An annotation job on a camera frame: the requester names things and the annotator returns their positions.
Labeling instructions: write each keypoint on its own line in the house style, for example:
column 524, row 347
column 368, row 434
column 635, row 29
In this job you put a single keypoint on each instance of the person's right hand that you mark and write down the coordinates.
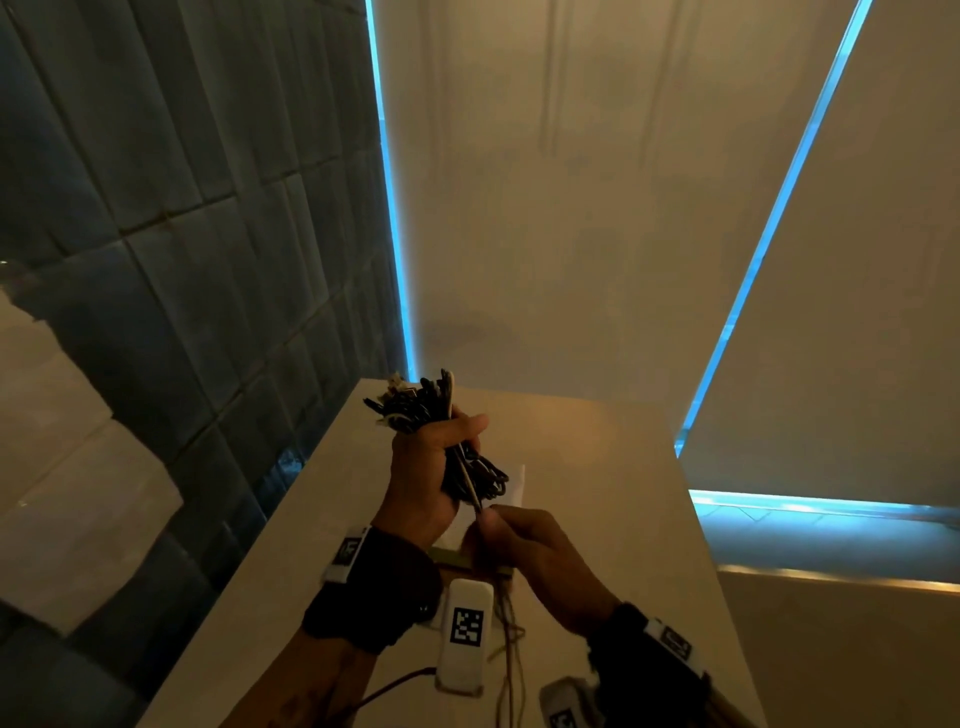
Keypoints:
column 540, row 562

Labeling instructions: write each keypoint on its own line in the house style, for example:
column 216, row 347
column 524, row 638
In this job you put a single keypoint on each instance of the person's left hand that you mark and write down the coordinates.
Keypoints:
column 416, row 487

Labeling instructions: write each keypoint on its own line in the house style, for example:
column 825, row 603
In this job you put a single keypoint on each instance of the white plastic pouch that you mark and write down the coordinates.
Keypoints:
column 514, row 487

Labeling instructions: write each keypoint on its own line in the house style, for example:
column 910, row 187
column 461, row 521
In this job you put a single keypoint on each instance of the white table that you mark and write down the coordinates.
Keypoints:
column 600, row 465

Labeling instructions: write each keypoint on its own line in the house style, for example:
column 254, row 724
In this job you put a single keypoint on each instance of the window sill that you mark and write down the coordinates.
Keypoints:
column 825, row 540

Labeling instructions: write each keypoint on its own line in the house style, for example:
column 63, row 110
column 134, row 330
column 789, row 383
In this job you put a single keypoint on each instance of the white pillow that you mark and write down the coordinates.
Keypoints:
column 67, row 487

